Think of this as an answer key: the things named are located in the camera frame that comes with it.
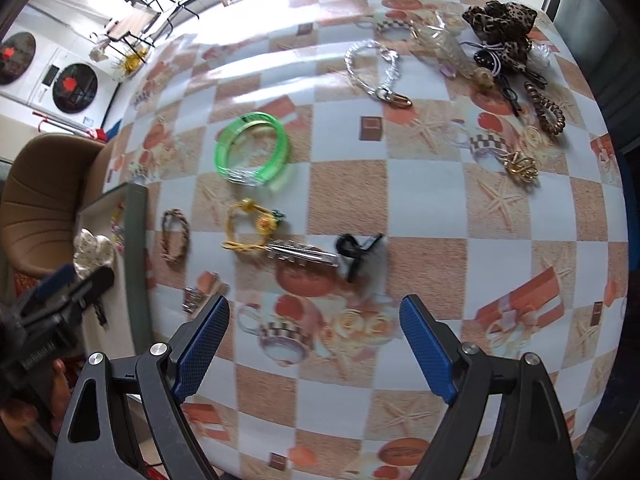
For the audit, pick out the lower white washing machine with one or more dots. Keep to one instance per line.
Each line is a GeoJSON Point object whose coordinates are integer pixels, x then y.
{"type": "Point", "coordinates": [72, 89]}

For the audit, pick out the black claw hair clip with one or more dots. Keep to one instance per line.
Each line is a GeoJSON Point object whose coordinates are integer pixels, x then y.
{"type": "Point", "coordinates": [357, 253]}

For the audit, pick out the upper white washing machine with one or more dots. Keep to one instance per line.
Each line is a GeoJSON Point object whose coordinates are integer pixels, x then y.
{"type": "Point", "coordinates": [16, 55]}

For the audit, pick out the white jewelry tray box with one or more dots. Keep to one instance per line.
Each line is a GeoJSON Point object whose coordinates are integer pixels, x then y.
{"type": "Point", "coordinates": [111, 238]}

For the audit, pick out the white washing machine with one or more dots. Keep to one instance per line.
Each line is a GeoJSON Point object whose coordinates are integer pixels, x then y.
{"type": "Point", "coordinates": [16, 55]}
{"type": "Point", "coordinates": [72, 89]}

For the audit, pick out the checkered vinyl tablecloth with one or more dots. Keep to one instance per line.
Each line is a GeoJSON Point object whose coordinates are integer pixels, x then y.
{"type": "Point", "coordinates": [314, 378]}

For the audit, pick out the brown leather chair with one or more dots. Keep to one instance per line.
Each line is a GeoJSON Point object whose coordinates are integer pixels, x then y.
{"type": "Point", "coordinates": [53, 177]}

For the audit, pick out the gold chain brooch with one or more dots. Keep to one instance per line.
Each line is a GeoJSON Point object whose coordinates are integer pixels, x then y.
{"type": "Point", "coordinates": [520, 167]}

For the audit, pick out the black folding chair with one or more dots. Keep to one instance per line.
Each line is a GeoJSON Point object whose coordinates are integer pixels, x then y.
{"type": "Point", "coordinates": [140, 25]}

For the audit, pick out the green translucent bangle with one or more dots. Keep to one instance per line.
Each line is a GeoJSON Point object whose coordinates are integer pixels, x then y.
{"type": "Point", "coordinates": [252, 150]}

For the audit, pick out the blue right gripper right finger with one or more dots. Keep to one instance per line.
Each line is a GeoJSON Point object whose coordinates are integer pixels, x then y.
{"type": "Point", "coordinates": [433, 345]}

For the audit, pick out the white polka dot scrunchie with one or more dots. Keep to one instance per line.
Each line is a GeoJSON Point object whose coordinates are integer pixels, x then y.
{"type": "Point", "coordinates": [91, 252]}

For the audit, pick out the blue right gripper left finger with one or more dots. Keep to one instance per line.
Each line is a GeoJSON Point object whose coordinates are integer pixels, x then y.
{"type": "Point", "coordinates": [195, 344]}

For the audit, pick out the silver rhinestone hair clip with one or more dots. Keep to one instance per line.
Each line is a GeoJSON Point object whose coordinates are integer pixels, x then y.
{"type": "Point", "coordinates": [285, 250]}

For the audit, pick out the clear plastic hair claw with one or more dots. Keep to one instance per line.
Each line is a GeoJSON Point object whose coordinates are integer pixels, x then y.
{"type": "Point", "coordinates": [436, 35]}

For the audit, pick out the leopard print scrunchie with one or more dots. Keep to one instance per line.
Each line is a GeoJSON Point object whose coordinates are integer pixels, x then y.
{"type": "Point", "coordinates": [506, 25]}

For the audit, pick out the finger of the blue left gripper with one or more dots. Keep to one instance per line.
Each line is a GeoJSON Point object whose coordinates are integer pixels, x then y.
{"type": "Point", "coordinates": [54, 282]}

